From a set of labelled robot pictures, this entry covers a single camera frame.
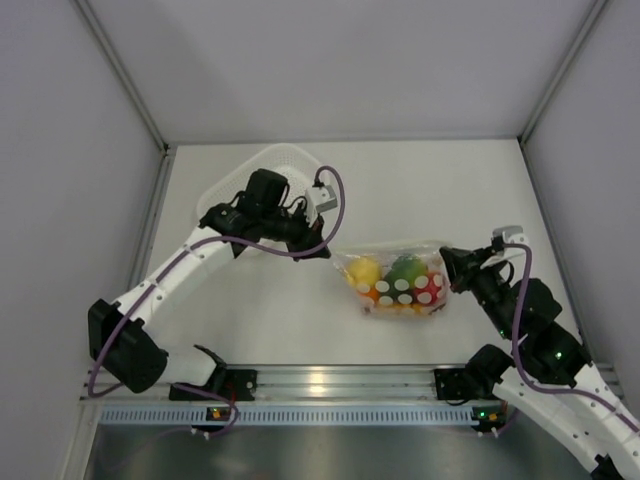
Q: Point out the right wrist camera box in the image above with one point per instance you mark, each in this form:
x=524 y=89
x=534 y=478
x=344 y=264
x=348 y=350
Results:
x=508 y=235

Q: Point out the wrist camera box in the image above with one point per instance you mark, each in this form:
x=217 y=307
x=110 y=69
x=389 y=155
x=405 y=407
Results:
x=319 y=200
x=508 y=235

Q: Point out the aluminium corner frame post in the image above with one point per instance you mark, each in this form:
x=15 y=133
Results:
x=116 y=64
x=570 y=54

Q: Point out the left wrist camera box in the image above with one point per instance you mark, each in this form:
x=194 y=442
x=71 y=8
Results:
x=319 y=200

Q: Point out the aluminium corner frame post right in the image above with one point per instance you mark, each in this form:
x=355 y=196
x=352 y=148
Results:
x=570 y=54

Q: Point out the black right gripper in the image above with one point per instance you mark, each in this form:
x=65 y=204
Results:
x=464 y=265

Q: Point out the white slotted cable duct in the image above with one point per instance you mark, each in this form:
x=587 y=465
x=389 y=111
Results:
x=273 y=415

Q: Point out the green fake avocado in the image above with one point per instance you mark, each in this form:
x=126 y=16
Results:
x=403 y=272

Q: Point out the aluminium corner frame post left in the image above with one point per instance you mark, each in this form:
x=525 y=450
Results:
x=116 y=64

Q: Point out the yellow fake pear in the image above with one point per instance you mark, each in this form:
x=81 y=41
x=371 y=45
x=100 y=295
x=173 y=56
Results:
x=363 y=270

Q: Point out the white perforated plastic basket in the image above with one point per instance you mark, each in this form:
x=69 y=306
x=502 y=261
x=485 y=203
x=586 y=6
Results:
x=270 y=185

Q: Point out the orange fake fruit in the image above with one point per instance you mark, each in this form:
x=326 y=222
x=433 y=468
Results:
x=379 y=299

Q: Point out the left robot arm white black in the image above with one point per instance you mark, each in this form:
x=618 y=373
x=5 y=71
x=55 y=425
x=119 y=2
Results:
x=124 y=333

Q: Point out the red yellow fake apple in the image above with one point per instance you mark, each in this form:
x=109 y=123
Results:
x=429 y=289

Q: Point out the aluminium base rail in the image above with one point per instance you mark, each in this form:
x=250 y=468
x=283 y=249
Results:
x=299 y=383

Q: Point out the clear zip top bag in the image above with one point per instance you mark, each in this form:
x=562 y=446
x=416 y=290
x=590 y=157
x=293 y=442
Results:
x=387 y=252

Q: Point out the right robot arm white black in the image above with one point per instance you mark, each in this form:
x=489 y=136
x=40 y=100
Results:
x=547 y=374

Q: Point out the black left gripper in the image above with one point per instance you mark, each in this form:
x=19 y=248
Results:
x=308 y=236

